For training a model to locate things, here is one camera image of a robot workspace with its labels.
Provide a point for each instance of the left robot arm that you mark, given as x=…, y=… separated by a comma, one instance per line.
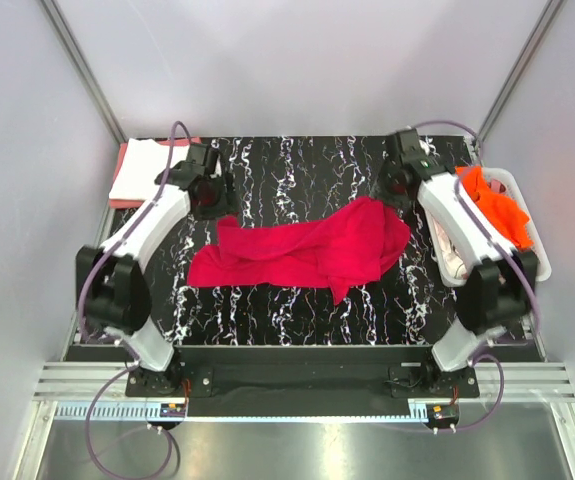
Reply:
x=112, y=292

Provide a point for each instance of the aluminium corner post right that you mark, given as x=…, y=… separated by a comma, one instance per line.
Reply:
x=527, y=54

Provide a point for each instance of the white plastic laundry basket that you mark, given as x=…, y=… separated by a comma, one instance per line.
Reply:
x=440, y=203

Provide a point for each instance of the aluminium corner post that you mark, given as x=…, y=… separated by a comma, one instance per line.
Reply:
x=65, y=35
x=527, y=54

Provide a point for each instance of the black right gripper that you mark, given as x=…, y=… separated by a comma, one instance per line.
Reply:
x=383, y=196

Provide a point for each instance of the aluminium corner post left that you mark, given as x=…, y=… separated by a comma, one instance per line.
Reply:
x=65, y=35

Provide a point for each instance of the dusty pink t-shirt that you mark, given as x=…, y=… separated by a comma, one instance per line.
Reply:
x=497, y=187

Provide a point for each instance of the white printed t-shirt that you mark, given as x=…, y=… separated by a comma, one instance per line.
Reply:
x=454, y=265

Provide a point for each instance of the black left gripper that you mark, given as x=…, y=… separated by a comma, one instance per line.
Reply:
x=225, y=184

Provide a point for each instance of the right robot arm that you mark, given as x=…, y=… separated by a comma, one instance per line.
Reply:
x=500, y=279

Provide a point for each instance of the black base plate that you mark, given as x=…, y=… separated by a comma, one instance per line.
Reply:
x=294, y=367

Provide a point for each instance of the folded white t-shirt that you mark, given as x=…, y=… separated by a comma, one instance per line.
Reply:
x=134, y=170

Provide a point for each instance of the crimson red t-shirt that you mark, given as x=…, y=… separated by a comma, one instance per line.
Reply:
x=354, y=246

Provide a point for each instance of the aluminium front rail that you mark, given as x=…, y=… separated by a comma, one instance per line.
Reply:
x=99, y=393

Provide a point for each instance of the orange t-shirt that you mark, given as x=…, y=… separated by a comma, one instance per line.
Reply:
x=500, y=210

